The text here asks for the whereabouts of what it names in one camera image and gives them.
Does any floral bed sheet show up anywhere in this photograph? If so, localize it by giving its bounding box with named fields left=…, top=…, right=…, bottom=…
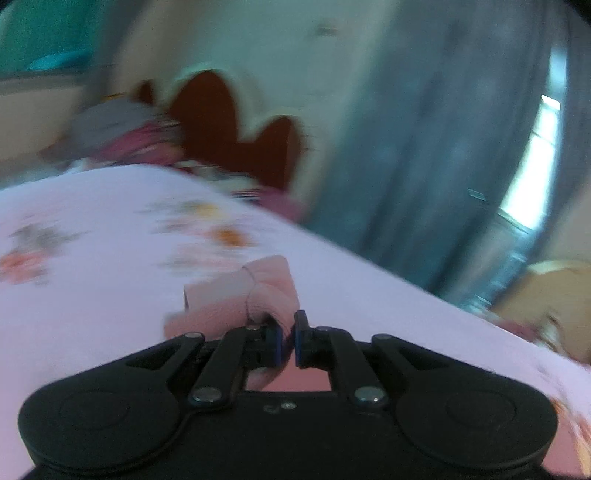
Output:
left=0, top=164, right=591, bottom=480

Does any wide blue curtain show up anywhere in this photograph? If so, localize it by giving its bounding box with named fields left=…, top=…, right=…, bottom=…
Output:
left=314, top=0, right=559, bottom=301

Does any pile of purple clothes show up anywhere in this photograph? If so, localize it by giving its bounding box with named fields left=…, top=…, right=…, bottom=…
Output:
left=55, top=95, right=185, bottom=167

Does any pink knit garment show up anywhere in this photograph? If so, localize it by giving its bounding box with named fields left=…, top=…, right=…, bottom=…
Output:
left=164, top=255, right=333, bottom=393

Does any window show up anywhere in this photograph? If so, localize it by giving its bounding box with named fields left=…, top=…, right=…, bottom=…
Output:
left=501, top=92, right=561, bottom=227

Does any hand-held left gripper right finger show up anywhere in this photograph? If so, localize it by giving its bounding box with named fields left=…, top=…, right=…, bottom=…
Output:
left=294, top=310, right=450, bottom=411

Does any cream round headboard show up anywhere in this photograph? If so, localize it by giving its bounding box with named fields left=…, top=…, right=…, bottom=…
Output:
left=496, top=259, right=591, bottom=356

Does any heart-shaped red headboard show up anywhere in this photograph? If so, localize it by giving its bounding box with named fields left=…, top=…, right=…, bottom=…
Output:
left=134, top=62, right=319, bottom=199

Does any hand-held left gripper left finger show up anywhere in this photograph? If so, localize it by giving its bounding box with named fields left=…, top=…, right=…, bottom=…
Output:
left=124, top=322, right=283, bottom=411

